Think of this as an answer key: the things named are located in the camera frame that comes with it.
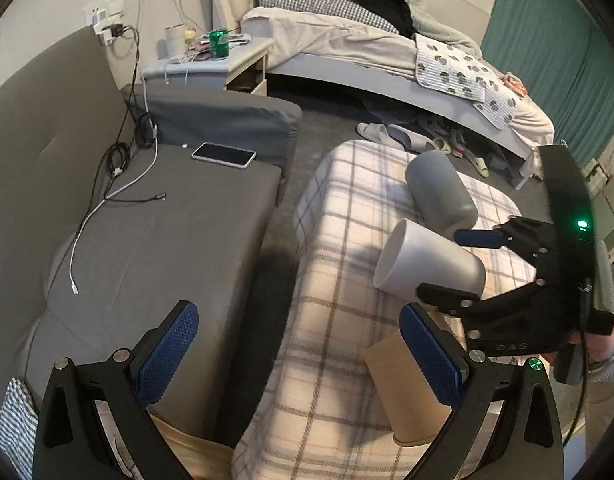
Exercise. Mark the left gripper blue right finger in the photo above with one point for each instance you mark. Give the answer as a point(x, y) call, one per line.
point(438, 354)

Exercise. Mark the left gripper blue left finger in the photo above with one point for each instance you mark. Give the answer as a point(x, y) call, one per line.
point(160, 351)

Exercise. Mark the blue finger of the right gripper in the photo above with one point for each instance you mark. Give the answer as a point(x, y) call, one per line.
point(446, 298)
point(490, 239)

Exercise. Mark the light blue white cup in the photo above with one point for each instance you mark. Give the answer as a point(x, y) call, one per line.
point(413, 255)

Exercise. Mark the grey blue cup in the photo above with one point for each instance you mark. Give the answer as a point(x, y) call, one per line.
point(440, 194)

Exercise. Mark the brown paper cup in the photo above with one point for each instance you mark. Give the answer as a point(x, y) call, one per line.
point(414, 414)

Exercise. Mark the person's right hand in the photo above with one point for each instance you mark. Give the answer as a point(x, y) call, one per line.
point(600, 353)

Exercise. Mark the green slipper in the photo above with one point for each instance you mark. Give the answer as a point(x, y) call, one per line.
point(478, 163)

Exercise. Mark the striped patterned mat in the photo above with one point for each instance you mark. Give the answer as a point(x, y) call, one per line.
point(498, 104)

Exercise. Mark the plaid table cloth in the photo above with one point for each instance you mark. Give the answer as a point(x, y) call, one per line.
point(320, 416)

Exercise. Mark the orange snack packet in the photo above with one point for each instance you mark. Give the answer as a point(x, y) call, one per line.
point(515, 84)

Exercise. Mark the white patterned mat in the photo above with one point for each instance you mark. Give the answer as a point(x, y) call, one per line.
point(449, 70)

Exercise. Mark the grey sofa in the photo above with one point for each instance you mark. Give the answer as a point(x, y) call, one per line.
point(106, 221)

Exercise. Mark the teal curtain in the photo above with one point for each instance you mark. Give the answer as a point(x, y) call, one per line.
point(565, 62)

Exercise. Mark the light green blanket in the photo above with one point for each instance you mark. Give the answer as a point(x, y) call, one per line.
point(425, 24)

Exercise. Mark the white smartphone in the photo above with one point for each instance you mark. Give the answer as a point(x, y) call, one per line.
point(224, 155)

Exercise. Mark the white nightstand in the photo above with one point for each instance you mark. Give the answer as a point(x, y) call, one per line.
point(245, 70)

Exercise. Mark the checkered pillow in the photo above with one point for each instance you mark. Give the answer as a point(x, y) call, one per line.
point(340, 8)

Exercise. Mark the green can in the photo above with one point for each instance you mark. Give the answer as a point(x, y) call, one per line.
point(219, 44)

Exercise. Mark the white tumbler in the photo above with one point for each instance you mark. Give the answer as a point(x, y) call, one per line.
point(175, 42)

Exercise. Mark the bed with grey frame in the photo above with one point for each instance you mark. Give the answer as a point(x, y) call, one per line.
point(341, 51)

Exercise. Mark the wall power socket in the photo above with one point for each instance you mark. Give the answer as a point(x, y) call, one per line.
point(103, 16)

